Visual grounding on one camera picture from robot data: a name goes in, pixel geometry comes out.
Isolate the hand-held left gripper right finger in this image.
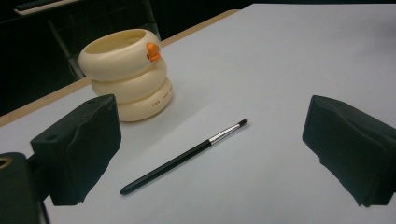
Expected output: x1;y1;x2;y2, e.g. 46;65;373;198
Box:
302;94;396;208

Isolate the cream ringed pen holder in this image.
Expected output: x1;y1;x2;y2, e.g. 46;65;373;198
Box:
78;28;174;122

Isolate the black makeup brush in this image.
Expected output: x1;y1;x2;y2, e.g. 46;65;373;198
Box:
120;119;249;196

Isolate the dark metal stand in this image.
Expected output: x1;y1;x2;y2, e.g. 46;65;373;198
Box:
46;18;87;80

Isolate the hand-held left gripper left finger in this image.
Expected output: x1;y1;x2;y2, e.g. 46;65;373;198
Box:
30;94;122;206

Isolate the dark flat device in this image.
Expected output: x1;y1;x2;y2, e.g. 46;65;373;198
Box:
13;0;82;17

